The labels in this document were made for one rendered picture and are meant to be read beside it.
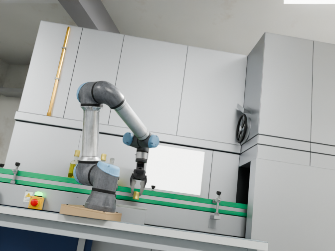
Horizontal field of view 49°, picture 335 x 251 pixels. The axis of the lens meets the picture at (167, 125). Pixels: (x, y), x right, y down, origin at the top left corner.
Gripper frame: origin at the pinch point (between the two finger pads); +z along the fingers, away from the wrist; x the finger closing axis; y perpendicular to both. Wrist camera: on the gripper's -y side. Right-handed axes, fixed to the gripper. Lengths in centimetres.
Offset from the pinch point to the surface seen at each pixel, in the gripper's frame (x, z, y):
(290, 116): -92, -63, 3
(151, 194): -10.0, -1.8, 22.2
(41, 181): 57, 0, 14
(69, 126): 53, -43, 40
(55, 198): 46.7, 8.9, 11.6
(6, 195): 75, 11, 12
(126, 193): 5.9, -0.7, 22.7
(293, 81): -93, -88, 3
